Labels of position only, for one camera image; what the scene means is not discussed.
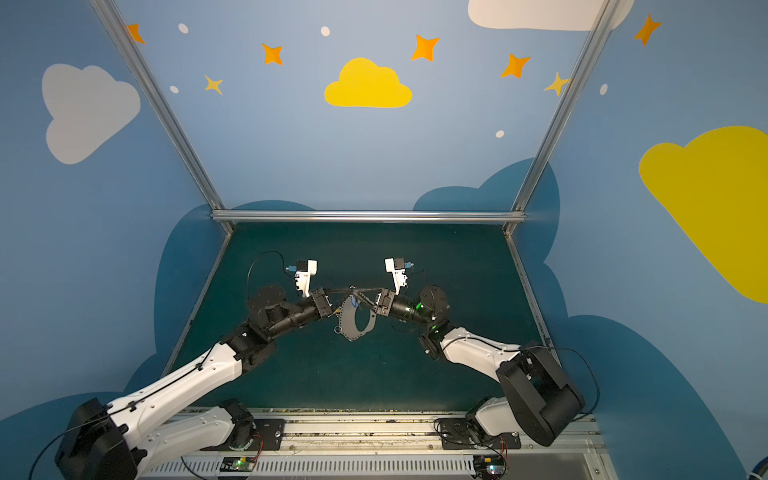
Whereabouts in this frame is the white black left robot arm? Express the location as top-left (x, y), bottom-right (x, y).
top-left (54, 286), bottom-right (342, 479)

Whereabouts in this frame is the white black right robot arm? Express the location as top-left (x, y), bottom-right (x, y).
top-left (352, 286), bottom-right (585, 447)

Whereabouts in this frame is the green table mat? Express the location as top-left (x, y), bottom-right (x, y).
top-left (176, 223), bottom-right (539, 411)

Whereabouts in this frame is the left green circuit board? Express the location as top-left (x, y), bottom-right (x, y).
top-left (219, 457), bottom-right (257, 474)

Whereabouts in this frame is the green circuit board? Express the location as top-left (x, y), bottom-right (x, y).
top-left (473, 455), bottom-right (507, 479)
top-left (219, 457), bottom-right (257, 474)

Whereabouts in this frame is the right green circuit board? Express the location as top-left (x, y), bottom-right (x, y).
top-left (473, 455), bottom-right (507, 479)

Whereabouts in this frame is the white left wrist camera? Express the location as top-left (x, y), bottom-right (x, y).
top-left (286, 259), bottom-right (318, 298)

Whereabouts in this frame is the aluminium frame back rail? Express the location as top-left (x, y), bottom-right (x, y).
top-left (211, 210), bottom-right (526, 224)

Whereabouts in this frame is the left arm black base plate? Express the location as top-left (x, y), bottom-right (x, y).
top-left (243, 418), bottom-right (286, 451)

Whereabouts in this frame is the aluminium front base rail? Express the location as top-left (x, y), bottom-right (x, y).
top-left (138, 408), bottom-right (618, 479)

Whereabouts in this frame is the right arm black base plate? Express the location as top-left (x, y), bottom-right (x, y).
top-left (433, 417), bottom-right (521, 451)

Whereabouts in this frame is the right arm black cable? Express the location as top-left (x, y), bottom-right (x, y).
top-left (443, 335), bottom-right (601, 421)

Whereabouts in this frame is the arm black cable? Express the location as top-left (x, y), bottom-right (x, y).
top-left (26, 413), bottom-right (211, 480)
top-left (443, 335), bottom-right (601, 421)

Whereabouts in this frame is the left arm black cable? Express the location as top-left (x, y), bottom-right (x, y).
top-left (26, 413), bottom-right (211, 480)

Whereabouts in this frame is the aluminium frame left post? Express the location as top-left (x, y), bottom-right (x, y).
top-left (89, 0), bottom-right (225, 214)

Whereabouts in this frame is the aluminium frame post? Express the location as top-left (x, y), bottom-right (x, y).
top-left (89, 0), bottom-right (225, 214)
top-left (503, 0), bottom-right (622, 240)

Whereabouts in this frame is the aluminium frame right post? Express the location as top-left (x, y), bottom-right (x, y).
top-left (503, 0), bottom-right (622, 240)

